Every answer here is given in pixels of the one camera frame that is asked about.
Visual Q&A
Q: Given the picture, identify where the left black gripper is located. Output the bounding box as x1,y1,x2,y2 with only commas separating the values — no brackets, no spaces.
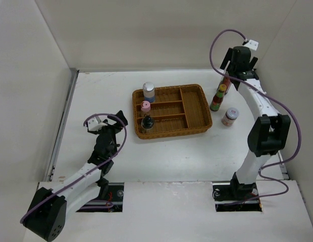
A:
93,110,127,143

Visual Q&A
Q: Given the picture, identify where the tall black-capped sauce bottle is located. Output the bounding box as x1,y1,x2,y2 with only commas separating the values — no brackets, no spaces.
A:
218,77,231,95

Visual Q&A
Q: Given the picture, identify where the pink-capped spice shaker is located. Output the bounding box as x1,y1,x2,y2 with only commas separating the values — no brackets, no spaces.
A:
140,100,151,113

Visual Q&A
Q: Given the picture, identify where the black-capped pepper grinder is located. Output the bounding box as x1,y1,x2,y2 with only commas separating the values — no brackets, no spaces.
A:
141,115,154,134

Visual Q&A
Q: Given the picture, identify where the black-capped shaker blue label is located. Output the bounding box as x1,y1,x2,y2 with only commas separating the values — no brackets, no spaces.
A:
142,82,155,103

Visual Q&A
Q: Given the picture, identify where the yellow-capped red sauce bottle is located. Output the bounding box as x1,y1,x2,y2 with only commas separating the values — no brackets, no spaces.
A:
210,84,227,111

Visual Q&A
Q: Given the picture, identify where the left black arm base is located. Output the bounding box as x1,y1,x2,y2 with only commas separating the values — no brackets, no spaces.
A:
77,178,125,213

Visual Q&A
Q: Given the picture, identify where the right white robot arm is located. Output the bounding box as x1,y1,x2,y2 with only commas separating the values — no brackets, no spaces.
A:
220,46,291,200

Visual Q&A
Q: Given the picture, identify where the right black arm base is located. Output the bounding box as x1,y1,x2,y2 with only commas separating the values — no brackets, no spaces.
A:
212,180,262,212

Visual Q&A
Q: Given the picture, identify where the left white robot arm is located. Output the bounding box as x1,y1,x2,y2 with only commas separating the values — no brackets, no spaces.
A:
20,110,128,241

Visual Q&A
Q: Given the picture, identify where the short red-labelled jar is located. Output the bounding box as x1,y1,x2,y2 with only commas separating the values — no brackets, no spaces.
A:
222,107,239,127

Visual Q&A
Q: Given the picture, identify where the brown wicker divided basket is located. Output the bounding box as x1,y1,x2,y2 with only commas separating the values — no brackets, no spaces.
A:
132,84,213,140

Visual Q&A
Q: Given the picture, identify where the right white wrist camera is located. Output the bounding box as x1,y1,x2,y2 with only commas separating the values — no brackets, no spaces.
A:
243,39,259,51

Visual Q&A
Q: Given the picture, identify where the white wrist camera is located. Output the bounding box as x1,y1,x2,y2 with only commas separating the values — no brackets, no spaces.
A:
243,39,259,51
83,114,107,132

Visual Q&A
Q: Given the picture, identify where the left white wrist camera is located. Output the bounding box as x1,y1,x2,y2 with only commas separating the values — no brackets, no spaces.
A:
83,114,107,132

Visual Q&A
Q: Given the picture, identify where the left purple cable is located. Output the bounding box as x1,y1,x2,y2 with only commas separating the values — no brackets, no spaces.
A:
20,113,128,224

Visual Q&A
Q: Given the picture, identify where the purple cable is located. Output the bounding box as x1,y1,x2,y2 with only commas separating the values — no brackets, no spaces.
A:
20,113,128,224
209,29,302,202

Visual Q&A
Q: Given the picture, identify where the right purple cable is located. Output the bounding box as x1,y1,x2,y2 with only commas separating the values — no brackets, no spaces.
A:
209,29,302,202

